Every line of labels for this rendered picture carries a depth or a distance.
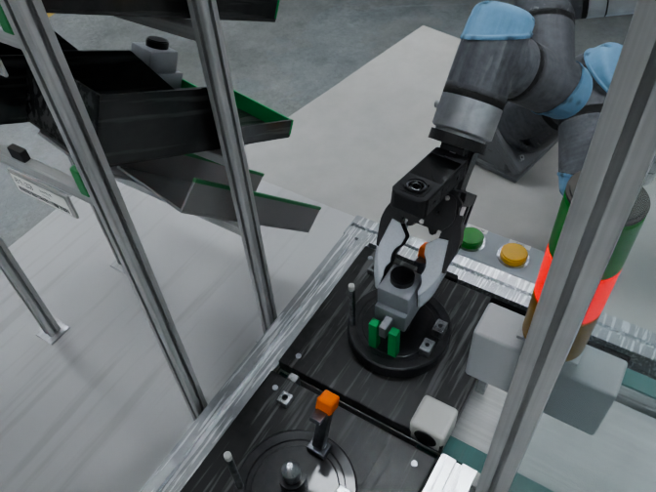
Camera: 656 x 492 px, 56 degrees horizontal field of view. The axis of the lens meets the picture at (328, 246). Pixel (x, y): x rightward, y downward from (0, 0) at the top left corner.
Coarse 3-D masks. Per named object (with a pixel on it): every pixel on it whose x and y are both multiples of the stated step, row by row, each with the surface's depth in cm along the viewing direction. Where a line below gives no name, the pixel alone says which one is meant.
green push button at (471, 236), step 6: (468, 228) 97; (474, 228) 97; (468, 234) 96; (474, 234) 96; (480, 234) 96; (468, 240) 95; (474, 240) 95; (480, 240) 95; (462, 246) 96; (468, 246) 95; (474, 246) 95
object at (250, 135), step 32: (96, 64) 69; (128, 64) 72; (32, 96) 64; (96, 96) 57; (128, 96) 58; (160, 96) 61; (192, 96) 65; (96, 128) 58; (128, 128) 60; (160, 128) 63; (192, 128) 67; (256, 128) 75; (288, 128) 79; (128, 160) 62
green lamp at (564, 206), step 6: (564, 192) 39; (564, 198) 39; (564, 204) 39; (558, 210) 40; (564, 210) 39; (558, 216) 40; (564, 216) 39; (558, 222) 40; (558, 228) 40; (552, 234) 42; (558, 234) 40; (552, 240) 42; (552, 246) 42; (552, 252) 42
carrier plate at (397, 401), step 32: (448, 288) 90; (320, 320) 87; (288, 352) 84; (320, 352) 84; (352, 352) 83; (448, 352) 83; (320, 384) 81; (352, 384) 80; (384, 384) 80; (416, 384) 80; (448, 384) 79; (384, 416) 77
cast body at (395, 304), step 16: (400, 272) 76; (416, 272) 77; (384, 288) 76; (400, 288) 76; (416, 288) 76; (384, 304) 78; (400, 304) 76; (416, 304) 78; (384, 320) 77; (400, 320) 77; (384, 336) 78
